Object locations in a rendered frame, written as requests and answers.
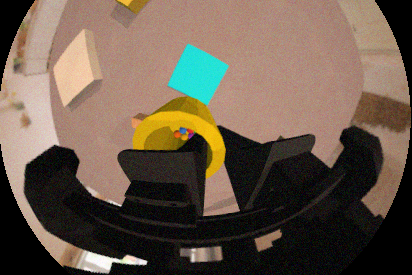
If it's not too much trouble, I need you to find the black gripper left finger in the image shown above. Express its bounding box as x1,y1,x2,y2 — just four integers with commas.
117,132,207,217

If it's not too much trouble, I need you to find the beige flat rectangular block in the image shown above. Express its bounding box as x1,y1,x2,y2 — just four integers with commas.
52,28,104,108

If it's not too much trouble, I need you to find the yellow cup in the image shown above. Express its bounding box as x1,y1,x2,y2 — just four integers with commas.
133,97,226,178

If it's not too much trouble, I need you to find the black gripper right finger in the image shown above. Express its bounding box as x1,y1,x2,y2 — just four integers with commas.
217,125,316,210

